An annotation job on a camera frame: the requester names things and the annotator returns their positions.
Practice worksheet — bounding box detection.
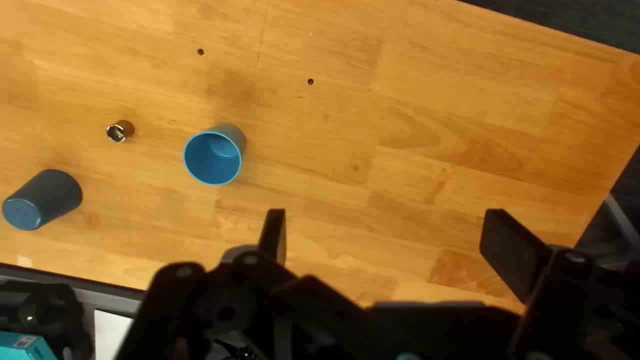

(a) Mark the grey metal table leg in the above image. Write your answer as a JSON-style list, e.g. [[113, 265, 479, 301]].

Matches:
[[601, 192, 640, 254]]

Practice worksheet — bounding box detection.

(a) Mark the black bag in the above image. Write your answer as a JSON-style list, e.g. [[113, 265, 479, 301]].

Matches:
[[0, 279, 93, 360]]

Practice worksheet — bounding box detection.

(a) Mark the teal box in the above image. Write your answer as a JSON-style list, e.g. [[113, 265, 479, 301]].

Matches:
[[0, 331, 42, 360]]

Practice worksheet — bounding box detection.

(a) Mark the light blue cup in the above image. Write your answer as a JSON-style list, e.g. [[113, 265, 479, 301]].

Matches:
[[183, 124, 249, 188]]

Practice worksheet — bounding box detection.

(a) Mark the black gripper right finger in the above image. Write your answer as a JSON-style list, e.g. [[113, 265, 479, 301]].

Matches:
[[479, 208, 556, 306]]

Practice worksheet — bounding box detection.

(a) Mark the dark blue cup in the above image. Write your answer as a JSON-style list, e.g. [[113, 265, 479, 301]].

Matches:
[[0, 169, 84, 232]]

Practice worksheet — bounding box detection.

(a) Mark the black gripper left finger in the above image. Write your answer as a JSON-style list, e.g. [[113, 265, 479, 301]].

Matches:
[[258, 208, 288, 267]]

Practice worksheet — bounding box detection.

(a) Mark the small silver block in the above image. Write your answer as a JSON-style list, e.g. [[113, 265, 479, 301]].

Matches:
[[105, 118, 136, 145]]

